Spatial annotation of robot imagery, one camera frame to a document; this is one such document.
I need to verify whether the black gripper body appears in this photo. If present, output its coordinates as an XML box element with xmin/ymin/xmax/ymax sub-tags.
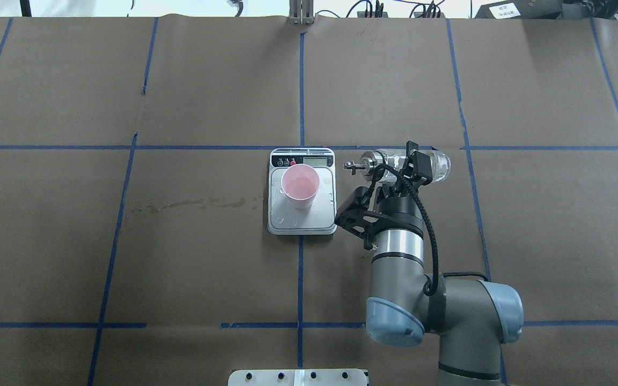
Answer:
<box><xmin>375</xmin><ymin>185</ymin><xmax>425</xmax><ymax>234</ymax></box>

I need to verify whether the glass bottle with metal pourer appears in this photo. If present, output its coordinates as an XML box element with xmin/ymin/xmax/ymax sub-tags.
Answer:
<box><xmin>343</xmin><ymin>149</ymin><xmax>451</xmax><ymax>185</ymax></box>

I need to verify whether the pink plastic cup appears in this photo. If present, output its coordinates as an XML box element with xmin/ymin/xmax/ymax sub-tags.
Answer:
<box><xmin>281</xmin><ymin>164</ymin><xmax>320</xmax><ymax>210</ymax></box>

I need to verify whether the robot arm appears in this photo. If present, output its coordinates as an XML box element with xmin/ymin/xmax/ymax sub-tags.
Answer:
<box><xmin>358</xmin><ymin>142</ymin><xmax>524</xmax><ymax>385</ymax></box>

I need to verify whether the digital kitchen scale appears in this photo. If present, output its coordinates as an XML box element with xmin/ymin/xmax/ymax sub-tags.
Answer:
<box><xmin>267</xmin><ymin>147</ymin><xmax>337</xmax><ymax>235</ymax></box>

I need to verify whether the black device with label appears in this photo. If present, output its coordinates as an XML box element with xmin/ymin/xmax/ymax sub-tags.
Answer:
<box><xmin>473</xmin><ymin>1</ymin><xmax>563</xmax><ymax>20</ymax></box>

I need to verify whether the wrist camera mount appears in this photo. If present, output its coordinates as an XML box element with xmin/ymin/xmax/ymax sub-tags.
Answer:
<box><xmin>334</xmin><ymin>186</ymin><xmax>380</xmax><ymax>251</ymax></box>

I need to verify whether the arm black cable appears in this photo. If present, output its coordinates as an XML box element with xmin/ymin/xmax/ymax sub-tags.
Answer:
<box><xmin>379</xmin><ymin>161</ymin><xmax>489</xmax><ymax>296</ymax></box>

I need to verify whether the aluminium frame post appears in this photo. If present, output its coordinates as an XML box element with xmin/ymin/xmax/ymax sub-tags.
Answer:
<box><xmin>289</xmin><ymin>0</ymin><xmax>315</xmax><ymax>25</ymax></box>

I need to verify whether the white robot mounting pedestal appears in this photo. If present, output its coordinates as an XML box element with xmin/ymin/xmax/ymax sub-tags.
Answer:
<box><xmin>227</xmin><ymin>368</ymin><xmax>370</xmax><ymax>385</ymax></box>

